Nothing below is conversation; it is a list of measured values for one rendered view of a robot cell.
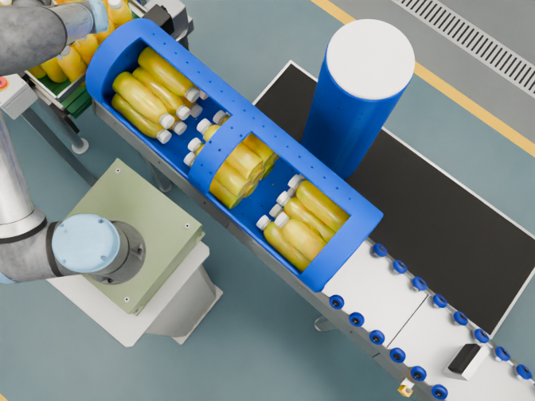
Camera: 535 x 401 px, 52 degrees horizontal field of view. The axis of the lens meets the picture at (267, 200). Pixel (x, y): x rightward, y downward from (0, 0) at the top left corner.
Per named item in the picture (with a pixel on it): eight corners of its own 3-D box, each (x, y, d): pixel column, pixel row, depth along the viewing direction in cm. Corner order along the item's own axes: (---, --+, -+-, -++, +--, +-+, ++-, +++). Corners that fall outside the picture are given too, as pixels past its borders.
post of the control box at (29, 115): (92, 188, 264) (4, 97, 168) (87, 183, 265) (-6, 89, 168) (98, 182, 265) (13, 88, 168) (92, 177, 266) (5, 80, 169)
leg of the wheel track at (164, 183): (165, 194, 265) (142, 149, 204) (157, 186, 266) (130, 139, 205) (173, 185, 266) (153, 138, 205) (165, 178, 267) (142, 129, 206)
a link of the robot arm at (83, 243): (130, 271, 120) (113, 266, 107) (69, 279, 120) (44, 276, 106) (126, 218, 122) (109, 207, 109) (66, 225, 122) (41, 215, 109)
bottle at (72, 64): (68, 87, 180) (48, 59, 162) (71, 68, 182) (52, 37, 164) (90, 88, 180) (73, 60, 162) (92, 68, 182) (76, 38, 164)
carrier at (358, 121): (372, 161, 257) (334, 114, 262) (433, 69, 173) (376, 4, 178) (323, 194, 252) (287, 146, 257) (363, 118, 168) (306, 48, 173)
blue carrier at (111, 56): (314, 293, 163) (318, 294, 135) (105, 109, 175) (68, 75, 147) (376, 221, 165) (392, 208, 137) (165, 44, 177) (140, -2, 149)
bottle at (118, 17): (121, 24, 187) (108, -11, 169) (141, 29, 187) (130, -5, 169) (114, 41, 185) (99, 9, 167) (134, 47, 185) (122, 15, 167)
